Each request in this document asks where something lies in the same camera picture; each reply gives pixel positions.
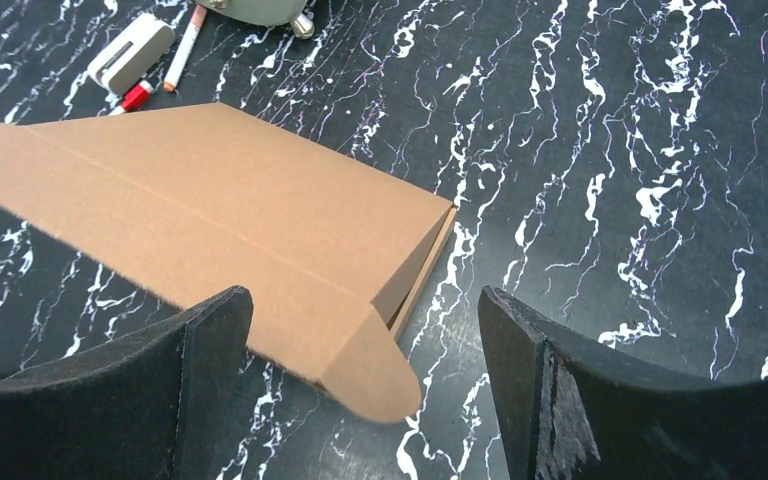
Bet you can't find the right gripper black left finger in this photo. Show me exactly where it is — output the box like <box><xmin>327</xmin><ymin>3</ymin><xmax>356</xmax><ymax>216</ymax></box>
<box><xmin>0</xmin><ymin>286</ymin><xmax>253</xmax><ymax>479</ymax></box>

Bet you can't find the white marker red cap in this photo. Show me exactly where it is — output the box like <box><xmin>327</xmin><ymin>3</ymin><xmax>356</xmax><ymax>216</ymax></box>
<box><xmin>108</xmin><ymin>80</ymin><xmax>155</xmax><ymax>116</ymax></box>

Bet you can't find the brown cardboard box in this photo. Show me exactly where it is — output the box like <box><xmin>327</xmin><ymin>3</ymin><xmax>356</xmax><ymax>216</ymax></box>
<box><xmin>0</xmin><ymin>103</ymin><xmax>455</xmax><ymax>423</ymax></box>

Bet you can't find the white pink marker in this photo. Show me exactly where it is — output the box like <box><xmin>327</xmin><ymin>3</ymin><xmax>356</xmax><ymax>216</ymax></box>
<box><xmin>162</xmin><ymin>3</ymin><xmax>207</xmax><ymax>93</ymax></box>

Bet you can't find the round white drawer cabinet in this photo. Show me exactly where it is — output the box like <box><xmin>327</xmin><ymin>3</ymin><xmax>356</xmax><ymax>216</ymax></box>
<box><xmin>195</xmin><ymin>0</ymin><xmax>315</xmax><ymax>39</ymax></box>

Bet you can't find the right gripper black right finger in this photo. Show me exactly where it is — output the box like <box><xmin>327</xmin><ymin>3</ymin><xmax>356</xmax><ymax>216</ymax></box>
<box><xmin>478</xmin><ymin>287</ymin><xmax>768</xmax><ymax>479</ymax></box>

